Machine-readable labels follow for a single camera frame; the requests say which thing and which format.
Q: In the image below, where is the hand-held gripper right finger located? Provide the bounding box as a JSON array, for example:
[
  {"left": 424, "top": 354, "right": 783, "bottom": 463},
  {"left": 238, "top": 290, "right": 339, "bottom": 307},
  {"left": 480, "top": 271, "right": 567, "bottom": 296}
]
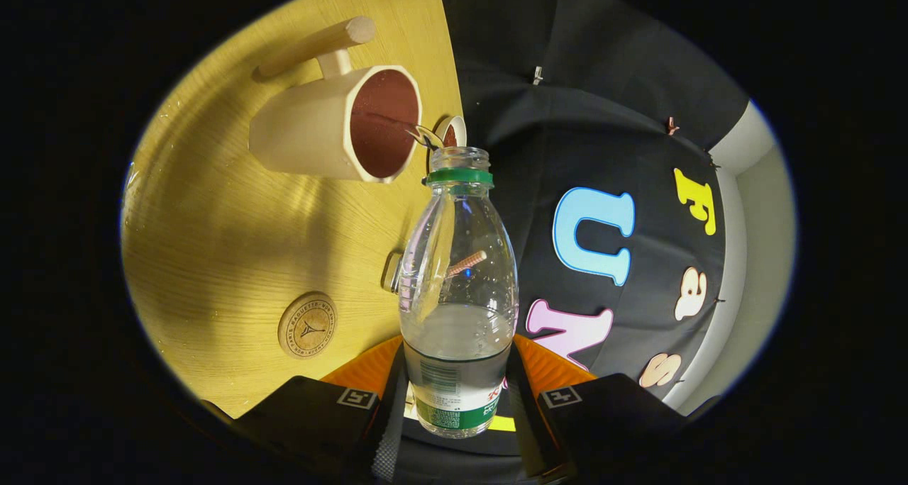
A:
[{"left": 505, "top": 334, "right": 687, "bottom": 485}]

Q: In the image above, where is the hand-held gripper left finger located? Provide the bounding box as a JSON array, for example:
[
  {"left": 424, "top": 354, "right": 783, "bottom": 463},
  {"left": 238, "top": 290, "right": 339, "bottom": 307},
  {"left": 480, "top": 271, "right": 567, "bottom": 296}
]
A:
[{"left": 231, "top": 335, "right": 411, "bottom": 485}]

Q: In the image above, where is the clear plastic bottle green ring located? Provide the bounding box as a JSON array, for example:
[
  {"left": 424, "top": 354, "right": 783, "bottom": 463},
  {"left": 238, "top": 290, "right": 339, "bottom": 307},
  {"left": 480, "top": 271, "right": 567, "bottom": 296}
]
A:
[{"left": 397, "top": 147, "right": 520, "bottom": 440}]

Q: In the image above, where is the round wooden coaster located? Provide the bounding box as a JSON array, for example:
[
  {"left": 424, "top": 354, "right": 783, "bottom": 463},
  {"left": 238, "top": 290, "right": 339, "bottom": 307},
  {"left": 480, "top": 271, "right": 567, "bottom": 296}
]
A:
[{"left": 278, "top": 291, "right": 338, "bottom": 359}]

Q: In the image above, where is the beige cup wooden handle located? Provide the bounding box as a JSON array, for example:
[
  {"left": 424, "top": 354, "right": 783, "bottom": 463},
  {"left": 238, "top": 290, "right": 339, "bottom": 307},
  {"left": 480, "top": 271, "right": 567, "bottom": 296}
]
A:
[{"left": 248, "top": 16, "right": 424, "bottom": 184}]

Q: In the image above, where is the wooden table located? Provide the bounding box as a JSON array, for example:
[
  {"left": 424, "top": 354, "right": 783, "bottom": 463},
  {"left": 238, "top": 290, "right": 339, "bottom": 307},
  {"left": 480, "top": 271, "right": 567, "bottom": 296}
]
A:
[{"left": 121, "top": 0, "right": 465, "bottom": 418}]

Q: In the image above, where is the white round plate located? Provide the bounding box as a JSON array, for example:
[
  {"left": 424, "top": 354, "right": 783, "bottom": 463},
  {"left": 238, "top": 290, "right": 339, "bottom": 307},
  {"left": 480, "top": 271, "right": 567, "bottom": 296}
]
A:
[{"left": 434, "top": 115, "right": 468, "bottom": 149}]

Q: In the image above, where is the black backdrop cloth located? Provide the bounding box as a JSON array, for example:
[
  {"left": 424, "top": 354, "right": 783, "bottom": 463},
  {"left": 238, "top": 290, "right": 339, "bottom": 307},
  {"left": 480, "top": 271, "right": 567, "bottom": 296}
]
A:
[{"left": 397, "top": 0, "right": 751, "bottom": 485}]

